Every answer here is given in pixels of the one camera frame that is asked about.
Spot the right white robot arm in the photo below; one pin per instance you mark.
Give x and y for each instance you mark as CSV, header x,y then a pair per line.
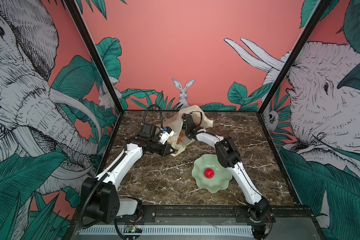
x,y
229,157

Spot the right black frame post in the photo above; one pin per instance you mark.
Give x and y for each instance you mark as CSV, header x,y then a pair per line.
x,y
313,20

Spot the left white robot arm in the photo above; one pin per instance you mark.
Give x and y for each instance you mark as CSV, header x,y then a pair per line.
x,y
99,197

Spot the light green wavy plate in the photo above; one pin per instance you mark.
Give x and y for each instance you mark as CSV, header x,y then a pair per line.
x,y
222,176

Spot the white perforated vent strip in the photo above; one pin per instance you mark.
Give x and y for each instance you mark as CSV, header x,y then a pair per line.
x,y
153,230

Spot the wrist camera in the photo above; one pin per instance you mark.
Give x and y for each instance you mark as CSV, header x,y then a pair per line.
x,y
188,121
156,134

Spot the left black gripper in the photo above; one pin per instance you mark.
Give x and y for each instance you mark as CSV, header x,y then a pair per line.
x,y
165,152

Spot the left black frame post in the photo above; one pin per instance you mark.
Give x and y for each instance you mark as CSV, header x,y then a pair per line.
x,y
91,47

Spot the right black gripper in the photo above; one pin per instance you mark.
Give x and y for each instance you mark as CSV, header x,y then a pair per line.
x,y
183,122

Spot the red apple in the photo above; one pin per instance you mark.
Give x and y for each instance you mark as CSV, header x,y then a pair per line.
x,y
209,173

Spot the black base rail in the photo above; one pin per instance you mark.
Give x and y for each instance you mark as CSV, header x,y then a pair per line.
x,y
240,213

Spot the small green circuit board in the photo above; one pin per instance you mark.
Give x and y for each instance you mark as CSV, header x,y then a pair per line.
x,y
133,229

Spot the black frame post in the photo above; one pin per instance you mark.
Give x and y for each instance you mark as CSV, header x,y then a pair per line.
x,y
91,47
313,20

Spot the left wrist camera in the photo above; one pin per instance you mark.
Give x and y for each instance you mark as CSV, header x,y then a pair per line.
x,y
156,134

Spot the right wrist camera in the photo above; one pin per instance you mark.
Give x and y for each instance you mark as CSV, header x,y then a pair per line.
x,y
188,121

